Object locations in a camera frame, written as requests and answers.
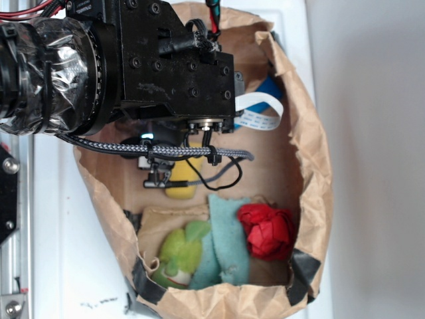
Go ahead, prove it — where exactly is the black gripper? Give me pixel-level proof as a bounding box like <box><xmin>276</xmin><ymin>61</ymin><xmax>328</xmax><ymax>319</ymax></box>
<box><xmin>66</xmin><ymin>1</ymin><xmax>236</xmax><ymax>136</ymax></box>

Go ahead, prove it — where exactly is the yellow sponge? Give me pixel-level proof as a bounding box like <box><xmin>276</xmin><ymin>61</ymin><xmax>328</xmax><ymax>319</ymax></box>
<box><xmin>165</xmin><ymin>157</ymin><xmax>204</xmax><ymax>199</ymax></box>

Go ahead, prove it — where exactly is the blue plastic block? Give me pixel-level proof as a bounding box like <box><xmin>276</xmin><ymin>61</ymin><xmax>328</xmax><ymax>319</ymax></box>
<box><xmin>234</xmin><ymin>77</ymin><xmax>284</xmax><ymax>131</ymax></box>

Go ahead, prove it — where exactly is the brown paper lined box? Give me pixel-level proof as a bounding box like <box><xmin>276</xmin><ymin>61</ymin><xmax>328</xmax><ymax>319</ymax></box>
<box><xmin>74</xmin><ymin>4</ymin><xmax>333</xmax><ymax>318</ymax></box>

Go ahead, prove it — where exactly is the green plush toy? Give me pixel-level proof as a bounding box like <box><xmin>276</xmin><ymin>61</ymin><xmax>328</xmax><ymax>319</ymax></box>
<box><xmin>151</xmin><ymin>220</ymin><xmax>211</xmax><ymax>289</ymax></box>

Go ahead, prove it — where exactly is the teal cloth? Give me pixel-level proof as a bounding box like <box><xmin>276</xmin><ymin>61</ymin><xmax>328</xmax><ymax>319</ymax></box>
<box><xmin>189</xmin><ymin>194</ymin><xmax>251</xmax><ymax>290</ymax></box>

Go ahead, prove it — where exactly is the red crumpled paper ball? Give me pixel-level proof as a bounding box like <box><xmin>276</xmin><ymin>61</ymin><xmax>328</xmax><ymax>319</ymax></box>
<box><xmin>237</xmin><ymin>203</ymin><xmax>296</xmax><ymax>261</ymax></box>

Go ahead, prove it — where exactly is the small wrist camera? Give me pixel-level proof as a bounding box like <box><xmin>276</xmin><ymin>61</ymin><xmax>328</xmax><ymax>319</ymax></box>
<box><xmin>120</xmin><ymin>121</ymin><xmax>184</xmax><ymax>189</ymax></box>

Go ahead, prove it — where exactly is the grey braided cable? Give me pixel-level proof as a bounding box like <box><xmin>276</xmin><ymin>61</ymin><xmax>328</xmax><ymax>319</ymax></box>
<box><xmin>56</xmin><ymin>132</ymin><xmax>256</xmax><ymax>161</ymax></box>

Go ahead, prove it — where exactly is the black metal bracket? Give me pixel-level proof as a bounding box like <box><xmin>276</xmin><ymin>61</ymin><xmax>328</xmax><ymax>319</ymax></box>
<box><xmin>0</xmin><ymin>143</ymin><xmax>20</xmax><ymax>245</ymax></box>

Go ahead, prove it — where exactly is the aluminium frame rail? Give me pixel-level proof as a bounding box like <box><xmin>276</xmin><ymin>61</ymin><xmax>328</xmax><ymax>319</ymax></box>
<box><xmin>1</xmin><ymin>133</ymin><xmax>34</xmax><ymax>318</ymax></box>

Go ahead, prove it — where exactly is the silver corner bracket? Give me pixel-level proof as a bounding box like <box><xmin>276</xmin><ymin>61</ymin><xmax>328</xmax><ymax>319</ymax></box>
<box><xmin>1</xmin><ymin>293</ymin><xmax>29</xmax><ymax>319</ymax></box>

